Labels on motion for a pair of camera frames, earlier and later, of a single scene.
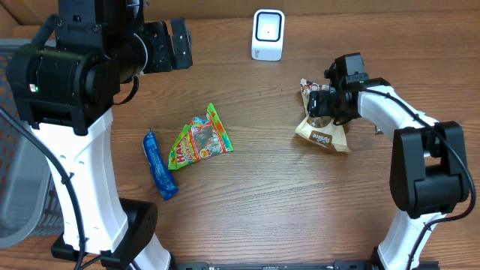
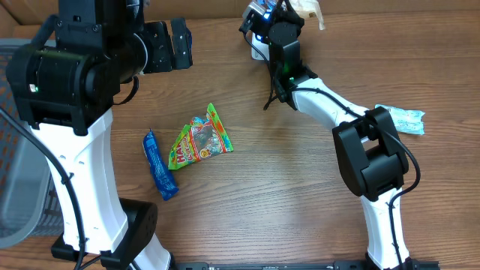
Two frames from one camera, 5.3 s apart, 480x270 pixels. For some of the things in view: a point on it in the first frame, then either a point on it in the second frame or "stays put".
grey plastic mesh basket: [31, 196] stays put
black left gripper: [166, 61] stays put
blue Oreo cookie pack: [166, 187] stays put
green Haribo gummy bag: [204, 137] stays put
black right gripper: [319, 107] to [283, 9]
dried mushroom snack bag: [320, 129] to [309, 9]
